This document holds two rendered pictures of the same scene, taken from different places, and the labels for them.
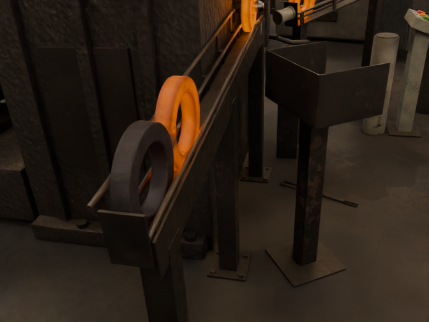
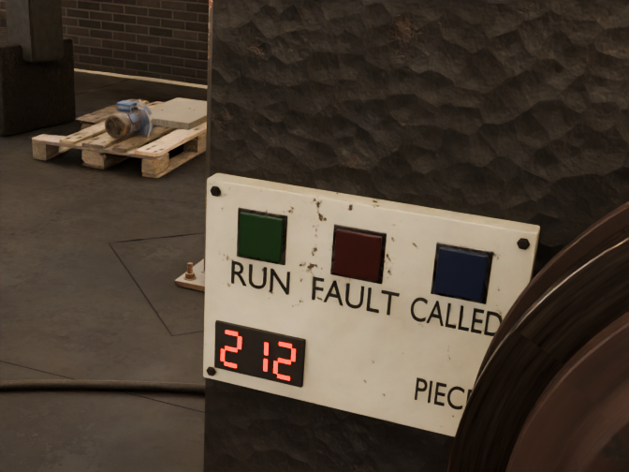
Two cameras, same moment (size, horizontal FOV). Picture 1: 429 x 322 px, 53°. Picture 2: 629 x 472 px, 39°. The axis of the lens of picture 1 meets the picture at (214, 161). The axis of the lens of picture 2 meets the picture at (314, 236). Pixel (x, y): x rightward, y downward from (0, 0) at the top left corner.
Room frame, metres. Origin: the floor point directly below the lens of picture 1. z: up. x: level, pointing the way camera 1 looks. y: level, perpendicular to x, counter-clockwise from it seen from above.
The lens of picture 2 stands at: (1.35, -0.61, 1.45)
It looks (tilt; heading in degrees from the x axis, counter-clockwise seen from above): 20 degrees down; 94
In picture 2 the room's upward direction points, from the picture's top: 4 degrees clockwise
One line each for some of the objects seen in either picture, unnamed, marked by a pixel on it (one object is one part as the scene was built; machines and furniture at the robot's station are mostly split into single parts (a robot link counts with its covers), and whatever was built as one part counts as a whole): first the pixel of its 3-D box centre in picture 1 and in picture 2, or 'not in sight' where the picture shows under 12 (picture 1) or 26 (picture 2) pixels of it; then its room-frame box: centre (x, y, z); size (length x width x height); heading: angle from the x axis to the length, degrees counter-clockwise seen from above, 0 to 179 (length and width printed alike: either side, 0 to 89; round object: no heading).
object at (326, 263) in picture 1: (314, 174); not in sight; (1.11, -0.30, 0.36); 0.26 x 0.20 x 0.72; 20
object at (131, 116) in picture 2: not in sight; (138, 117); (-0.01, 4.30, 0.25); 0.40 x 0.24 x 0.22; 75
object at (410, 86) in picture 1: (412, 75); not in sight; (2.13, -1.05, 0.31); 0.24 x 0.16 x 0.62; 165
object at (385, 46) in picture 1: (379, 85); not in sight; (2.13, -0.88, 0.26); 0.12 x 0.12 x 0.52
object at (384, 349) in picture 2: not in sight; (357, 308); (1.35, 0.03, 1.15); 0.26 x 0.02 x 0.18; 165
